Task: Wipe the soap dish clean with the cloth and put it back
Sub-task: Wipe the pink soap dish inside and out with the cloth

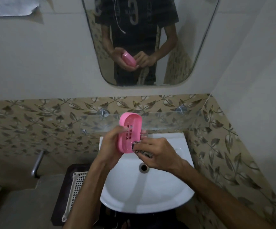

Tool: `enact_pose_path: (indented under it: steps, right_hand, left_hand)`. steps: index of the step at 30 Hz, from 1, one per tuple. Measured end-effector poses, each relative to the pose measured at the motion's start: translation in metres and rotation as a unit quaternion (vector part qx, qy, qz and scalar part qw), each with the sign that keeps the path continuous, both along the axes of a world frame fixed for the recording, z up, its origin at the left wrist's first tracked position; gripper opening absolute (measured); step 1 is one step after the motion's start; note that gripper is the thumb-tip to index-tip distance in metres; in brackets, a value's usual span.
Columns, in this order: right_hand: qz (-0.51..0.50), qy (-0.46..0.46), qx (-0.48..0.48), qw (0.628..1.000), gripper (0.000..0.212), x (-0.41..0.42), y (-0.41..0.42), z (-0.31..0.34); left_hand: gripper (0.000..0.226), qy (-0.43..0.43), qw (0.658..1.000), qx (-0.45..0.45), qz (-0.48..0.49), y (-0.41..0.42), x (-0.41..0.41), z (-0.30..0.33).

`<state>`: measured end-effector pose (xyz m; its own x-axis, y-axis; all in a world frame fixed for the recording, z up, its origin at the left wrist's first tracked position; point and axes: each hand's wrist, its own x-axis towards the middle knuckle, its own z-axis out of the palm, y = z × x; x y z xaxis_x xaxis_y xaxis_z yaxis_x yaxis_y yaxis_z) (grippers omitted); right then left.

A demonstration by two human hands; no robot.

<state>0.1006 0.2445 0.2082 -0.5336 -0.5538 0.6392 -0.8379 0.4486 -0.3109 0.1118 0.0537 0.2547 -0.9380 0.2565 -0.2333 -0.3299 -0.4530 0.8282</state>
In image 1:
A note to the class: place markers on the metal sink drain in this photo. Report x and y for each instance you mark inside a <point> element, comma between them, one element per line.
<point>144,168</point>

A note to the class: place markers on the person's right forearm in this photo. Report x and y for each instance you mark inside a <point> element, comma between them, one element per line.
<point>219,197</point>

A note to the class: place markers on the chrome shelf mount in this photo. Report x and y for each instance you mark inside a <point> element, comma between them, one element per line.
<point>181,109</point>
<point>103,112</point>

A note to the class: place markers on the white wash basin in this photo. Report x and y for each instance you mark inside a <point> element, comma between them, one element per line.
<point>140,190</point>

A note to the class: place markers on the rounded wall mirror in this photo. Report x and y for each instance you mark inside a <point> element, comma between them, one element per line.
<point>188,33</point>

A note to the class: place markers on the clear glass shelf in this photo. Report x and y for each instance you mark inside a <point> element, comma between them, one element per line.
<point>171,120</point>

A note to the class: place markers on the person's left forearm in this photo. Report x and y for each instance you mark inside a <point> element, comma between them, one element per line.
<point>88,195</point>

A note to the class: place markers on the dark stool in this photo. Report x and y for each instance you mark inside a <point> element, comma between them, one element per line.
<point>64,188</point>

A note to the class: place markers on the person's right hand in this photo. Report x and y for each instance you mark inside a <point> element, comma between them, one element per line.
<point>163,155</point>

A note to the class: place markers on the pink soap dish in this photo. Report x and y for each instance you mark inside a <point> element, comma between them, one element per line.
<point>130,119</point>

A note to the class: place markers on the torn white paper sheet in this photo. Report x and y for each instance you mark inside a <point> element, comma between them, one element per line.
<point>9,5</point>

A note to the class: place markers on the white plastic perforated basket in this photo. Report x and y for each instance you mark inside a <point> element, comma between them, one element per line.
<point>77,186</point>

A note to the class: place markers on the chrome wall tap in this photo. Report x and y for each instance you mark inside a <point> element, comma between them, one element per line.
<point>38,164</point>

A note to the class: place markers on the checkered cleaning cloth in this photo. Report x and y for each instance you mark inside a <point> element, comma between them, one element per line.
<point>144,153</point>

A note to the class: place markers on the person's left hand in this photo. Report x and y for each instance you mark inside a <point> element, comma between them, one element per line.
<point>109,147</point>

